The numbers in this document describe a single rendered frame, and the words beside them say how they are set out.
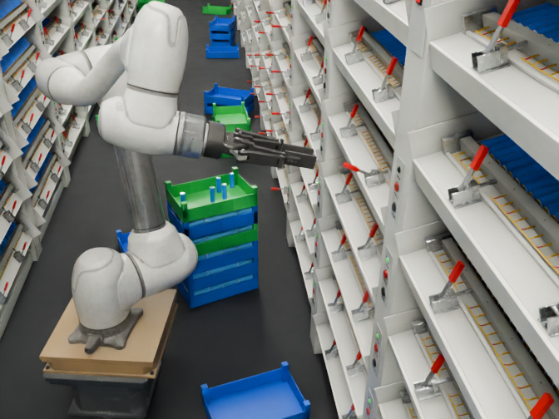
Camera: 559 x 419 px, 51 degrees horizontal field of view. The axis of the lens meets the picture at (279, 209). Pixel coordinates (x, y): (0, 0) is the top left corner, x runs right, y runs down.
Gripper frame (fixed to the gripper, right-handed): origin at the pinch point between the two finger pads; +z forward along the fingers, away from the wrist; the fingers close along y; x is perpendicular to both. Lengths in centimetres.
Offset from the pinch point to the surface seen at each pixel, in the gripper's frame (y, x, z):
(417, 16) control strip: 22.0, 36.2, 6.2
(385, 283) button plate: 22.7, -13.9, 18.6
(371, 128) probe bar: -22.3, 1.8, 22.0
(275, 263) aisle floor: -101, -95, 30
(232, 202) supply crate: -80, -57, 1
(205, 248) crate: -76, -77, -5
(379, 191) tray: 4.0, -2.9, 18.7
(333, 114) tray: -42.7, -3.3, 17.6
